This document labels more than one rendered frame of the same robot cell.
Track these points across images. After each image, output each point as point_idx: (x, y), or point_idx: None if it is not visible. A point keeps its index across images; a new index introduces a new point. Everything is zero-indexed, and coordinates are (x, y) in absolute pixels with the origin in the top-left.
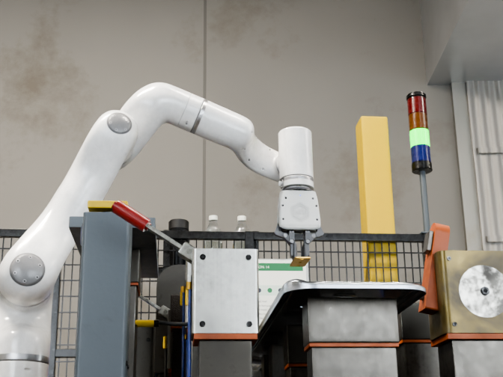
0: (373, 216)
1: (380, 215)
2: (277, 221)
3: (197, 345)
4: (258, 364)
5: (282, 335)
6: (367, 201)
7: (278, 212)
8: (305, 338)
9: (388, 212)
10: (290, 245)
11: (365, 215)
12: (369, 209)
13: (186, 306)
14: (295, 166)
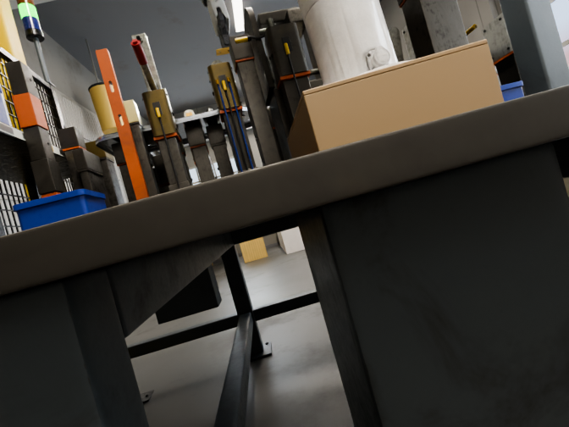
0: (15, 52)
1: (19, 54)
2: (217, 12)
3: (513, 53)
4: (79, 131)
5: None
6: (9, 38)
7: (223, 7)
8: (496, 70)
9: (22, 56)
10: (224, 35)
11: (8, 48)
12: (11, 45)
13: None
14: None
